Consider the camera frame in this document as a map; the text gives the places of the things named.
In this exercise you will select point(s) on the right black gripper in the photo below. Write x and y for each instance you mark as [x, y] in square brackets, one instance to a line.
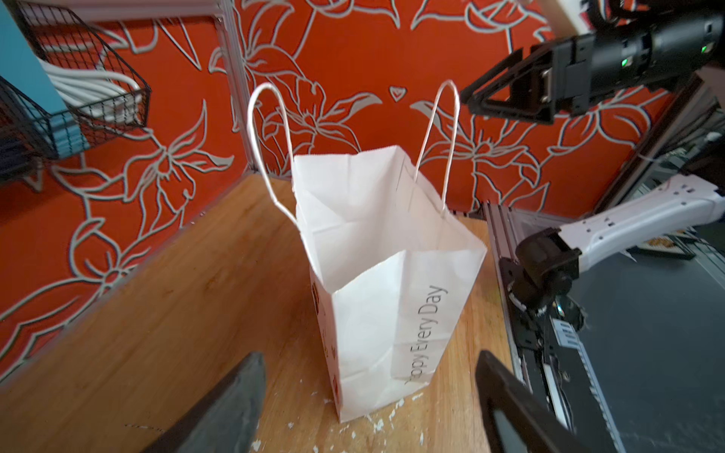
[570, 75]

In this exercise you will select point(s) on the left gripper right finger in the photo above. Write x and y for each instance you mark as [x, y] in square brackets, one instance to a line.
[513, 420]

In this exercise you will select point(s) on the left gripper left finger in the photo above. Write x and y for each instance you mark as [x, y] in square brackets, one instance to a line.
[226, 419]

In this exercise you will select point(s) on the white paper bag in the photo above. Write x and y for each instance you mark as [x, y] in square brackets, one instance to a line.
[391, 270]

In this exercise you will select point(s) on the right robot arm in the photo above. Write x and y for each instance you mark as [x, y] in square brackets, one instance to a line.
[686, 36]

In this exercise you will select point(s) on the light blue box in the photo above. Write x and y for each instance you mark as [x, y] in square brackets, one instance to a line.
[35, 122]

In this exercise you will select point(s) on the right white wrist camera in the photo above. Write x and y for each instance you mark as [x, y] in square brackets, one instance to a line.
[566, 18]

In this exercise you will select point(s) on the black wire wall basket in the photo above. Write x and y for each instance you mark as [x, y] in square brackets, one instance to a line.
[105, 94]

